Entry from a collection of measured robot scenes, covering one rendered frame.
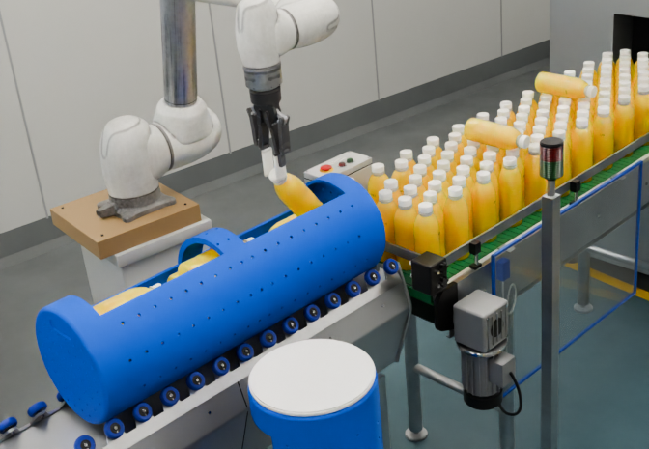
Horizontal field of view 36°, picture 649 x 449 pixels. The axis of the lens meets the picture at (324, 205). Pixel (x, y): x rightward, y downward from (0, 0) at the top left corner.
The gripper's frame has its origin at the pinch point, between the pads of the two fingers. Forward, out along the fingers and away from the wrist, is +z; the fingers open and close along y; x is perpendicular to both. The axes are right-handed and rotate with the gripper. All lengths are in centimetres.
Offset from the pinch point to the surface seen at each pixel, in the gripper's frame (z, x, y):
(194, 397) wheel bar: 41, -41, 11
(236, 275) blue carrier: 16.4, -24.4, 11.5
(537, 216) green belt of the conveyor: 45, 86, 17
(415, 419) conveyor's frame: 126, 64, -18
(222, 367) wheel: 38, -32, 11
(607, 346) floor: 135, 156, 3
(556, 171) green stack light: 16, 65, 39
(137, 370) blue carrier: 24, -56, 15
